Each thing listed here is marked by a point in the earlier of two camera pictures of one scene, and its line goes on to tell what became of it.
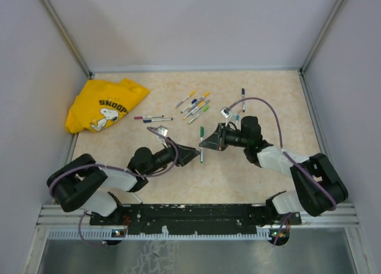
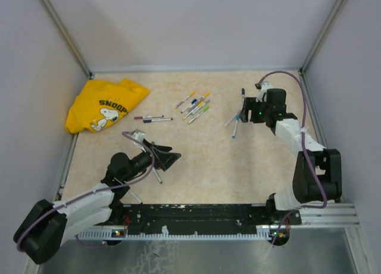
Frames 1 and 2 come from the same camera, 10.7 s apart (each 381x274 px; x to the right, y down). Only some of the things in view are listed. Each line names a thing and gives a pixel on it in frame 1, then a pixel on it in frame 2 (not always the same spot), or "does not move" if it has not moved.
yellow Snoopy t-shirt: x=100 y=103 does not move
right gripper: x=214 y=141 to x=250 y=103
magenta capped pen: x=148 y=117 does not move
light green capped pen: x=205 y=109 does not move
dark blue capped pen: x=160 y=120 does not move
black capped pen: x=137 y=198 does not move
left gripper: x=186 y=154 to x=164 y=159
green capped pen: x=202 y=136 to x=156 y=174
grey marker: x=243 y=97 does not move
